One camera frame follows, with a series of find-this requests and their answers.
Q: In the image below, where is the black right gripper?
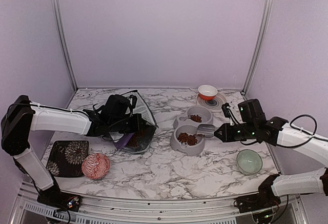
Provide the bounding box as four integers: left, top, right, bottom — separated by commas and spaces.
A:
214, 122, 257, 142

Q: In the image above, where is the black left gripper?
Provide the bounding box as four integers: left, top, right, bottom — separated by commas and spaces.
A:
110, 113, 146, 133

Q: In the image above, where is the silver metal scoop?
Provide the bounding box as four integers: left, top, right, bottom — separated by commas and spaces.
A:
196, 124, 216, 138

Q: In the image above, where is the purple puppy food bag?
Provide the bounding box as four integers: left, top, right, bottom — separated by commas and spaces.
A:
92, 90, 159, 154

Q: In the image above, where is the grey double pet bowl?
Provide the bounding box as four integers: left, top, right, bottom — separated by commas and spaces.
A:
170, 106, 213, 156

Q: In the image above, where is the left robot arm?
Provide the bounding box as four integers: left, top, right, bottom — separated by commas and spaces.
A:
1, 94, 146, 206

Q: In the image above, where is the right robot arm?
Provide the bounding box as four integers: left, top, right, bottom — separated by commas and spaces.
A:
214, 98, 327, 208

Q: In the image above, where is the brown kibble inside bag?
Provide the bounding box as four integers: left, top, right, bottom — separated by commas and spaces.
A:
127, 130, 146, 148

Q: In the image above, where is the spiral pattern ceramic plate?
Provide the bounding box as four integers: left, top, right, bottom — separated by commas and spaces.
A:
196, 92, 227, 113

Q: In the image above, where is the brown kibble in back bowl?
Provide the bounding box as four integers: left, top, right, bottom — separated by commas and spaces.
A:
190, 115, 202, 123

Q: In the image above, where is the brown kibble in bowl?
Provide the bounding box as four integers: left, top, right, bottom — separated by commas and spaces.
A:
177, 133, 198, 146
190, 115, 202, 123

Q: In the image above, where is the brown kibble in front bowl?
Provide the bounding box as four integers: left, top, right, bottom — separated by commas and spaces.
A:
177, 133, 198, 146

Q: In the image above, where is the pale green glass bowl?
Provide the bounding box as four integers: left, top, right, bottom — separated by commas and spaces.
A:
236, 149, 263, 175

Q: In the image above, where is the orange white ceramic bowl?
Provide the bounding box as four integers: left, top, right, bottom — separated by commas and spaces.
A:
197, 85, 218, 100

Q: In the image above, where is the red patterned ceramic bowl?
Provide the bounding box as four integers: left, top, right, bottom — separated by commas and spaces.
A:
81, 153, 110, 180

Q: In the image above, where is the black floral square plate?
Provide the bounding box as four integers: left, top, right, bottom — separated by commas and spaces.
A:
46, 140, 89, 178

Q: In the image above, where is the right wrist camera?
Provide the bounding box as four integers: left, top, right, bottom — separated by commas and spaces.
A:
221, 103, 235, 126

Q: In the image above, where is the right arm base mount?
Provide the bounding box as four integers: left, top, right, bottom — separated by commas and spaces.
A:
234, 174, 281, 213

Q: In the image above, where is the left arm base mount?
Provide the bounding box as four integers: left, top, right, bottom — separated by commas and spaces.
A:
34, 180, 82, 212

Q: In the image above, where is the aluminium front frame rail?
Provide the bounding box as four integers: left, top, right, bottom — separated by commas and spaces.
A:
8, 182, 308, 223

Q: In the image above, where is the aluminium right corner post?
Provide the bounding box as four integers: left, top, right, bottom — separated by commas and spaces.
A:
241, 0, 273, 96

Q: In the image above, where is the aluminium corner post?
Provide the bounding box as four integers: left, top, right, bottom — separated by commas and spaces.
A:
52, 0, 78, 93
241, 0, 273, 96

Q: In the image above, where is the aluminium left corner post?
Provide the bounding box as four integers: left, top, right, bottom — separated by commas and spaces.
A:
52, 0, 78, 93

